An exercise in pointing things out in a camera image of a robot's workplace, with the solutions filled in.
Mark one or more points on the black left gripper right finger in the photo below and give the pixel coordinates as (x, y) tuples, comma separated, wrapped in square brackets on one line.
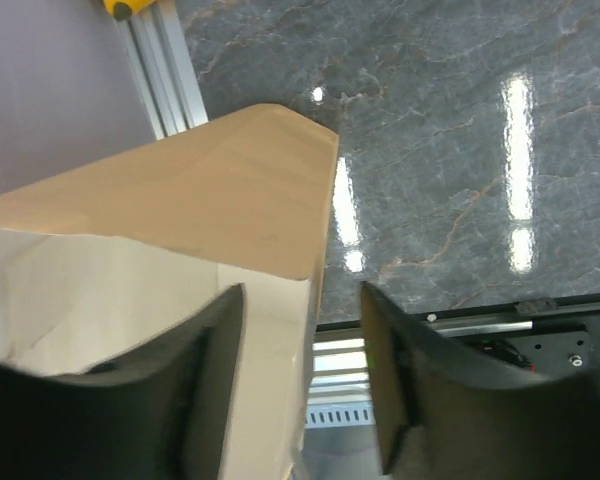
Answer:
[(444, 410)]

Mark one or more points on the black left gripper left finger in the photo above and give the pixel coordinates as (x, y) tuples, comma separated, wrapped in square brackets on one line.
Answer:
[(157, 411)]

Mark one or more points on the brown paper takeout bag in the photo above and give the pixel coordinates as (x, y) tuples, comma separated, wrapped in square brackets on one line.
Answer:
[(101, 259)]

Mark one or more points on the camouflage folded cloth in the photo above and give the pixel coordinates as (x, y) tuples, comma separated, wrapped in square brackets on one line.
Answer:
[(122, 10)]

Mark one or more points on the grey slotted cable duct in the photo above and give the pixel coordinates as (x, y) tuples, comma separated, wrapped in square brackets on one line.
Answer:
[(339, 415)]

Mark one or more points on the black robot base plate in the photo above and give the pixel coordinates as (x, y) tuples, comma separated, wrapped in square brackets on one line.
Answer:
[(553, 336)]

